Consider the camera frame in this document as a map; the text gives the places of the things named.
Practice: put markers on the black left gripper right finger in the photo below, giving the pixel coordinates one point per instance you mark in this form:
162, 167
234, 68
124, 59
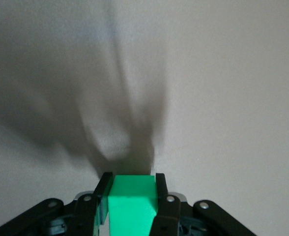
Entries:
170, 214

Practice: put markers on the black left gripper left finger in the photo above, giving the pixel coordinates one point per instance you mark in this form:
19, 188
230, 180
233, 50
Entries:
85, 214

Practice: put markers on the green cube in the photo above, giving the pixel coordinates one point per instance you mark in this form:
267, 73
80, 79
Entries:
132, 204

